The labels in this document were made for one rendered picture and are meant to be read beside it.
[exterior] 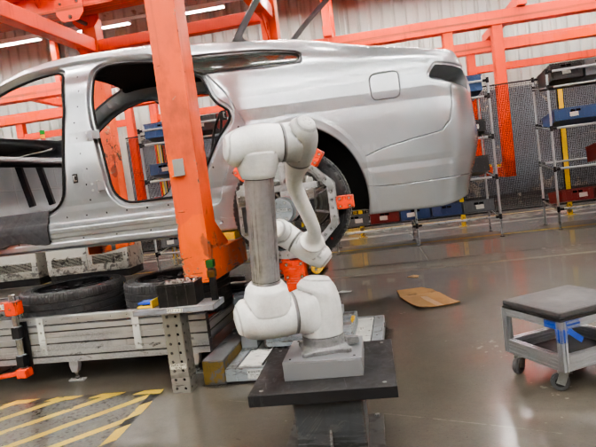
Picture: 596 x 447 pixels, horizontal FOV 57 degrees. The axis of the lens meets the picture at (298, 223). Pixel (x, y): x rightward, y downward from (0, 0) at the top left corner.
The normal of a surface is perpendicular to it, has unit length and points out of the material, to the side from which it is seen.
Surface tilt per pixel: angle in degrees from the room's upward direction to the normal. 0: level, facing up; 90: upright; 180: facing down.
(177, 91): 90
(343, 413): 90
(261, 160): 105
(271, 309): 97
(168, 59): 90
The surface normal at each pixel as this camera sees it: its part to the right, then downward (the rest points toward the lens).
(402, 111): -0.18, 0.10
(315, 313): 0.22, 0.00
